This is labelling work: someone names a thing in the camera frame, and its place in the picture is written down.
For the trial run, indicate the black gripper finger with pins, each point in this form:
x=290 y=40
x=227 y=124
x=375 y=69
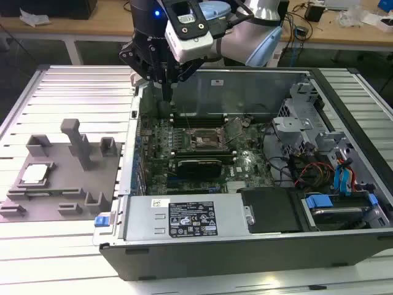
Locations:
x=192 y=67
x=129 y=56

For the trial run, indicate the silver CPU green board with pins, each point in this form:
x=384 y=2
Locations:
x=35 y=173

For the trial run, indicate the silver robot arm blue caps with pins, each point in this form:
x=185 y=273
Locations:
x=236 y=43

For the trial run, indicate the wooden desk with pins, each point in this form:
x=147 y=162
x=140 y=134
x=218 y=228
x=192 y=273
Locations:
x=92 y=27

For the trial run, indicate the RAM slot with white latches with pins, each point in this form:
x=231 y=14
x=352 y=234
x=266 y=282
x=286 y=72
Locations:
x=199 y=121
x=202 y=153
x=199 y=115

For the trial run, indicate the thin metal locking lever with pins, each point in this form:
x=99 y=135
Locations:
x=188 y=122

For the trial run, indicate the large black box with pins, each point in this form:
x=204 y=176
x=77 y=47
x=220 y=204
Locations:
x=46 y=7

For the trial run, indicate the black graphics card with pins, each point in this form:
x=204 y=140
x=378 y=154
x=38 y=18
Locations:
x=199 y=169

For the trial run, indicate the crumpled white paper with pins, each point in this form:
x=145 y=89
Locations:
x=32 y=17

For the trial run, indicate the grey metal drive cage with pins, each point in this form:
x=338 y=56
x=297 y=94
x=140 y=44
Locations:
x=290 y=124

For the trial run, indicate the green motherboard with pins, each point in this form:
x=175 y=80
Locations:
x=245 y=172

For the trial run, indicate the small black cube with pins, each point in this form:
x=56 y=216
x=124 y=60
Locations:
x=313 y=13

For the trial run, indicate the white barcode sticker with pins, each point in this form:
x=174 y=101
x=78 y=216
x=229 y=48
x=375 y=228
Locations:
x=160 y=203

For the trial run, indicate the grey parts rack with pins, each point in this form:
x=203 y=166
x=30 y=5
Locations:
x=61 y=184

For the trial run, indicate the black rating label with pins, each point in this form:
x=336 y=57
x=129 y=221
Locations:
x=190 y=219

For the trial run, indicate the grey power supply unit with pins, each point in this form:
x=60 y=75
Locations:
x=144 y=215

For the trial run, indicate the black plastic shroud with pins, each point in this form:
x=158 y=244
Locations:
x=270 y=209

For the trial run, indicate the blue case latch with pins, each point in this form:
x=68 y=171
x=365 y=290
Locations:
x=102 y=222

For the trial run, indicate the hard disk in blue carrier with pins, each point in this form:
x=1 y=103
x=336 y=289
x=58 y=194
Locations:
x=319 y=201

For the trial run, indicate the small white box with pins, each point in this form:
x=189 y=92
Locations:
x=386 y=24

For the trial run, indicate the blue box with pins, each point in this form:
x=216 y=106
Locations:
x=385 y=4

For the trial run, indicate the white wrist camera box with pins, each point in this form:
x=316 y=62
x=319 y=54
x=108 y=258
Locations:
x=190 y=46

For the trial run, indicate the CPU socket metal frame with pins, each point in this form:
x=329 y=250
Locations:
x=205 y=139

